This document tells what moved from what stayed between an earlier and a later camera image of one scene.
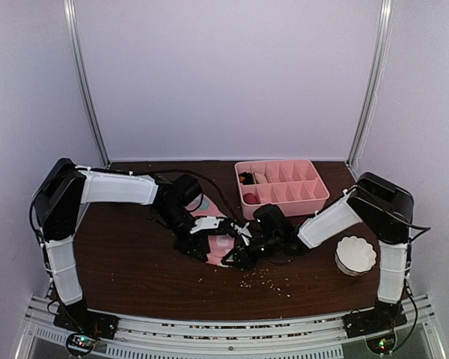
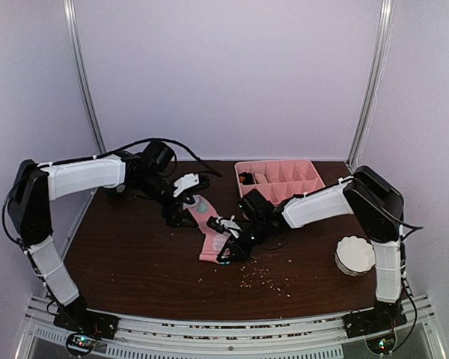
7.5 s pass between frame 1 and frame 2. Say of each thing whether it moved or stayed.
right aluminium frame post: stayed
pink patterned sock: stayed
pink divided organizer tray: stayed
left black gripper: moved
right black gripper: moved
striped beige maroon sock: stayed
